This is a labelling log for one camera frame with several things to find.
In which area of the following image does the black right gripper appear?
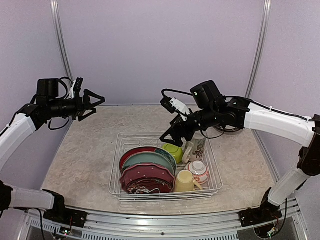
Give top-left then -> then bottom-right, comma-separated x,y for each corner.
160,105 -> 220,147

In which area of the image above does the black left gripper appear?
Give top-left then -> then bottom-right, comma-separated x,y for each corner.
47,88 -> 105,121

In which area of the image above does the red and teal plate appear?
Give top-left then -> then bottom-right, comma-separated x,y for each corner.
119,146 -> 177,171

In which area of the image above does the teal flower plate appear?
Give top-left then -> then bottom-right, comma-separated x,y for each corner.
120,151 -> 176,175

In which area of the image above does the black rimmed cream plate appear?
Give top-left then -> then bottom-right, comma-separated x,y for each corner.
213,125 -> 242,135

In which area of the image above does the maroon scalloped plate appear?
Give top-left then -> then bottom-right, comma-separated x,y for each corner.
119,162 -> 175,195

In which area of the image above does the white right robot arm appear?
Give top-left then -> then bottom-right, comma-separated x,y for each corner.
160,80 -> 320,227

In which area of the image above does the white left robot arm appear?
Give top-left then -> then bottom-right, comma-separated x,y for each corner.
0,77 -> 105,228

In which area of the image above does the lime green bowl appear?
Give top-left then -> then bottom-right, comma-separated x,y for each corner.
161,143 -> 184,164

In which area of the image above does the tall white patterned mug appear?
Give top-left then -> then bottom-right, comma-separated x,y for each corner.
182,136 -> 206,164

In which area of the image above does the white red patterned bowl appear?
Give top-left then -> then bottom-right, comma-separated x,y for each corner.
184,160 -> 210,185

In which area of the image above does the pale yellow mug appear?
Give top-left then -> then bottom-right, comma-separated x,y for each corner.
173,170 -> 203,193

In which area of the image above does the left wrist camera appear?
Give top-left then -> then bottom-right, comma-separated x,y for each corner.
67,77 -> 84,99

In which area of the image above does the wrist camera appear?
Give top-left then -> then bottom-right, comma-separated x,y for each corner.
67,77 -> 84,99
160,96 -> 191,117

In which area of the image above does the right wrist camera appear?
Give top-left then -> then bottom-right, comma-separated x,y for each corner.
160,96 -> 191,117

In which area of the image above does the white wire dish rack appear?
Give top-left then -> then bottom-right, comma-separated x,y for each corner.
109,132 -> 223,202

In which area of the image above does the left aluminium corner post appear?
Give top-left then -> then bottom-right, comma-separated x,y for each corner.
50,0 -> 74,81

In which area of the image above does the aluminium corner post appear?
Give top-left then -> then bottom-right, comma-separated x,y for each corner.
50,0 -> 74,81
245,0 -> 272,98

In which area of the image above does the aluminium front rail frame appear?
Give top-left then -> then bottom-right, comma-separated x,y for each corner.
16,198 -> 310,240

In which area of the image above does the right aluminium corner post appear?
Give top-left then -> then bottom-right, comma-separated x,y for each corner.
245,0 -> 272,98

